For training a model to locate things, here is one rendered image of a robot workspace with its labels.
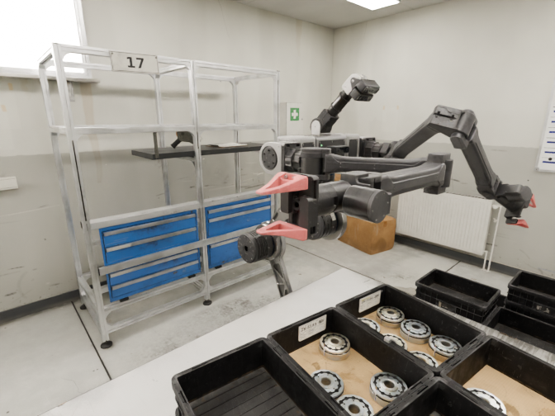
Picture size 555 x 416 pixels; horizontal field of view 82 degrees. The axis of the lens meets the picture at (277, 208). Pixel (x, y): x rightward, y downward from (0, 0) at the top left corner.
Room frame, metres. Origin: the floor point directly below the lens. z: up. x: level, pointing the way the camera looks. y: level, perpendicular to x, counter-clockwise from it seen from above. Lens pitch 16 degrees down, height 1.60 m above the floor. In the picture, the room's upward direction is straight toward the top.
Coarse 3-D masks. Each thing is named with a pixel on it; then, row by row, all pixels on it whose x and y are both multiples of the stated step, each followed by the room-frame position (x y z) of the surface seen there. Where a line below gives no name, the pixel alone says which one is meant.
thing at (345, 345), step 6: (324, 336) 0.96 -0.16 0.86; (330, 336) 0.96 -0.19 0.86; (336, 336) 0.96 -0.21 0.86; (342, 336) 0.96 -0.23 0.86; (324, 342) 0.93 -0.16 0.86; (342, 342) 0.93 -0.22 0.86; (348, 342) 0.93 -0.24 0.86; (330, 348) 0.90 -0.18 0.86; (336, 348) 0.90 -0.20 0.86; (342, 348) 0.90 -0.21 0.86; (348, 348) 0.90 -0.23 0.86
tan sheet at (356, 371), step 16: (304, 352) 0.92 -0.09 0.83; (352, 352) 0.92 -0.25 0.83; (304, 368) 0.84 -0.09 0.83; (320, 368) 0.84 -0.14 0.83; (336, 368) 0.84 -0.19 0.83; (352, 368) 0.84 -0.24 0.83; (368, 368) 0.84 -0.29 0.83; (352, 384) 0.78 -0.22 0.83; (368, 384) 0.78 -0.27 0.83; (368, 400) 0.72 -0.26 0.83
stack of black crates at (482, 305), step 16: (432, 272) 1.98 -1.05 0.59; (448, 272) 1.96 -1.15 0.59; (416, 288) 1.84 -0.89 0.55; (432, 288) 1.76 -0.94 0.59; (448, 288) 1.94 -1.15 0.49; (464, 288) 1.87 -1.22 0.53; (480, 288) 1.81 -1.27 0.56; (496, 288) 1.76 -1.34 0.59; (448, 304) 1.68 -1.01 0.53; (464, 304) 1.62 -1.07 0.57; (480, 304) 1.75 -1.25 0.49; (480, 320) 1.56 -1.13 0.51
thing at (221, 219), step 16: (208, 208) 2.59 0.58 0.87; (224, 208) 2.67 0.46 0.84; (240, 208) 2.80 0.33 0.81; (256, 208) 2.92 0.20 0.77; (208, 224) 2.58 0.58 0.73; (224, 224) 2.68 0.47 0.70; (240, 224) 2.80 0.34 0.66; (256, 224) 2.92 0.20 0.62; (224, 240) 2.69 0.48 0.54; (208, 256) 2.57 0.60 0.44; (224, 256) 2.67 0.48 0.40; (240, 256) 2.79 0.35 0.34
